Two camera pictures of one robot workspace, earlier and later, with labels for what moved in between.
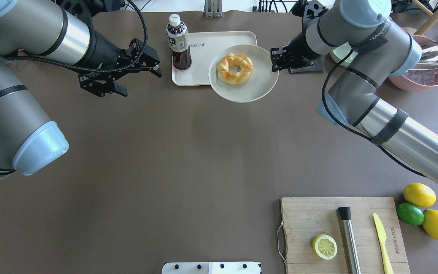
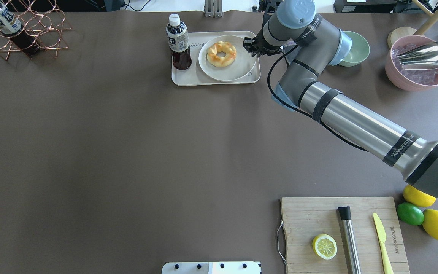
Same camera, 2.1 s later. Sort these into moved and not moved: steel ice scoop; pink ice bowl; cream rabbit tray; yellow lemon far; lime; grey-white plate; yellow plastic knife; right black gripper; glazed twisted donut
Moved: glazed twisted donut; grey-white plate; right black gripper
Not moved: steel ice scoop; cream rabbit tray; yellow lemon far; lime; pink ice bowl; yellow plastic knife
